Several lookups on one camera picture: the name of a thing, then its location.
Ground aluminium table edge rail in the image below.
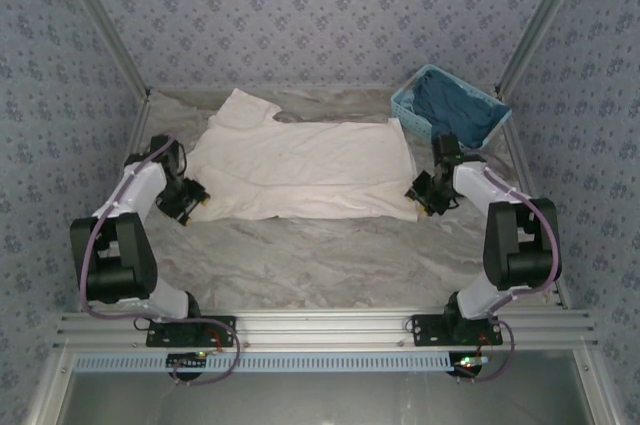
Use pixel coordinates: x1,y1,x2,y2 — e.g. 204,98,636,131
77,94,152,314
502,119,572,309

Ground blue t-shirt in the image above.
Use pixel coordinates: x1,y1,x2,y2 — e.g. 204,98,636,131
412,72,494,149

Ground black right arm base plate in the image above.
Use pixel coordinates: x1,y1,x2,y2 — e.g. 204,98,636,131
410,314,504,348

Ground light blue plastic basket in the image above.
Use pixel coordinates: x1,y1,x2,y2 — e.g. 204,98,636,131
389,63,512,153

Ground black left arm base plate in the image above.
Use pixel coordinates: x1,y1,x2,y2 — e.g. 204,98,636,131
145,315,237,348

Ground small black circuit board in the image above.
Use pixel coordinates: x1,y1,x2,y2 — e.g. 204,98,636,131
448,352,489,377
167,352,209,372

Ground aluminium frame post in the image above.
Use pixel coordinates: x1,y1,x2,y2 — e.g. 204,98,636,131
49,0,152,97
494,0,596,94

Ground grey metal panel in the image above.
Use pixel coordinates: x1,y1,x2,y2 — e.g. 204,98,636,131
24,349,621,425

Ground white t-shirt with black print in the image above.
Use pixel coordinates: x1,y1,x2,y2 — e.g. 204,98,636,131
189,88,419,223

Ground aluminium mounting rail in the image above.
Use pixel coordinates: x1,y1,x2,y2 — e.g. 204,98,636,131
52,309,599,350

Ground light blue slotted cable duct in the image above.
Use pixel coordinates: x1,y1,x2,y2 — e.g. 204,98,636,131
73,350,451,374

